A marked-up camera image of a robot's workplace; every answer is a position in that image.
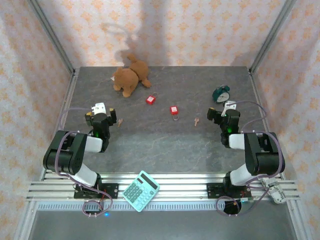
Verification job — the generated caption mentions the red safety padlock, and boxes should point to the red safety padlock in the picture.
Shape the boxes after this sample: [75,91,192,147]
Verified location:
[145,91,158,105]
[169,105,180,122]

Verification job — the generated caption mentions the teal alarm clock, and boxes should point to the teal alarm clock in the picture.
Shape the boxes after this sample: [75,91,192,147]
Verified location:
[212,84,231,104]

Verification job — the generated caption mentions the brown plush toy animal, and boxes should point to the brown plush toy animal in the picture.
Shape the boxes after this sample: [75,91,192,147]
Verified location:
[110,53,152,98]

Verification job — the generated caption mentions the teal calculator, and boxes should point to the teal calculator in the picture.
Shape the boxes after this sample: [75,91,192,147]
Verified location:
[122,170,161,213]

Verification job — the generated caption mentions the white printed device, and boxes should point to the white printed device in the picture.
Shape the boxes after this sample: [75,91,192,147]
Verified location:
[259,176,288,205]

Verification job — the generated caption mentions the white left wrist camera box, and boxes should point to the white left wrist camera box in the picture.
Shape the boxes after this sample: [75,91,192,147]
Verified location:
[91,101,107,115]

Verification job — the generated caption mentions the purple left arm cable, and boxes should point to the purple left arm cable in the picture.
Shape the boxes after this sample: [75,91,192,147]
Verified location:
[53,106,113,218]

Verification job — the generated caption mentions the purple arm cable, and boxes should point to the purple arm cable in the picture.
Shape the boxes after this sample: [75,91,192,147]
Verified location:
[216,99,286,217]
[53,106,113,218]

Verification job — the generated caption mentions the aluminium table side rail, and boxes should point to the aluminium table side rail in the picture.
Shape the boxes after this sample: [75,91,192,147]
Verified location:
[248,68,286,180]
[39,68,81,181]

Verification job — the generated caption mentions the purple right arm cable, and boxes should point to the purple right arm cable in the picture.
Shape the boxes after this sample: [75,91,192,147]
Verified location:
[216,99,286,217]

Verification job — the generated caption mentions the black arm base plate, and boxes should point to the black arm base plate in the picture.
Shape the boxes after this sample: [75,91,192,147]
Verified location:
[206,182,252,200]
[73,182,119,200]

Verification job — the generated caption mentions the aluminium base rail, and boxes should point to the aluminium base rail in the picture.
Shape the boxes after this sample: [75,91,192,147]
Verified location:
[26,172,300,202]

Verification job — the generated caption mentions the aluminium frame post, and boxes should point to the aluminium frame post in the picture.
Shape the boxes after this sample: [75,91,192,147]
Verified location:
[249,0,298,75]
[26,0,76,76]

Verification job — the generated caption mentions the slotted grey cable duct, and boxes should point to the slotted grey cable duct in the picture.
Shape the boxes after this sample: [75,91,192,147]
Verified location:
[37,201,288,212]

